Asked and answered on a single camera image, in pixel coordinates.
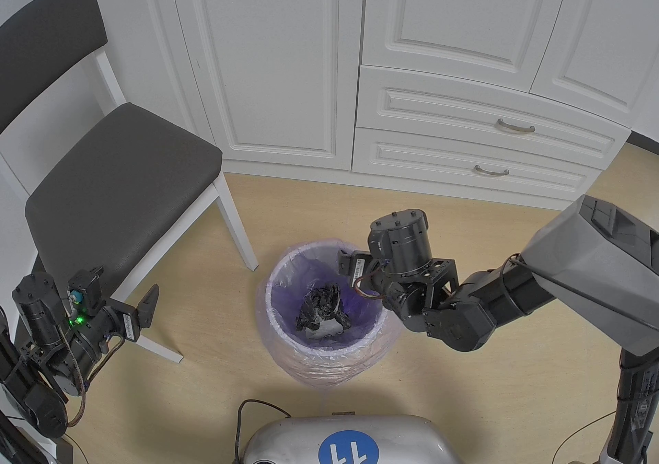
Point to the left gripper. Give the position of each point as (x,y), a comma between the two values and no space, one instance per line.
(105,328)

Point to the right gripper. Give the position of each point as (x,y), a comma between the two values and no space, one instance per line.
(368,276)

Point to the black plastic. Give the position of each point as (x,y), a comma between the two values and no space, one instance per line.
(319,302)

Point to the white printed wrapper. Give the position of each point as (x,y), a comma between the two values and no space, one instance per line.
(327,331)

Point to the purple plastic bag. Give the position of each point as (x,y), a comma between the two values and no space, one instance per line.
(334,370)

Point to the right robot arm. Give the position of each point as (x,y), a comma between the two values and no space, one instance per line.
(592,266)

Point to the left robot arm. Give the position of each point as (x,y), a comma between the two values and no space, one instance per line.
(38,312)

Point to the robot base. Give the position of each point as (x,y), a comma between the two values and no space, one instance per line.
(309,444)

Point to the white trash bin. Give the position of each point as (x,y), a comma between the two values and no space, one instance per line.
(272,308)

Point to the white chair grey cushions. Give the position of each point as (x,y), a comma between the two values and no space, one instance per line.
(128,158)

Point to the white wardrobe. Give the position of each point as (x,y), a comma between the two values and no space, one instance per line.
(288,40)

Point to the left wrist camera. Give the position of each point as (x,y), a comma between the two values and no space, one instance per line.
(90,292)

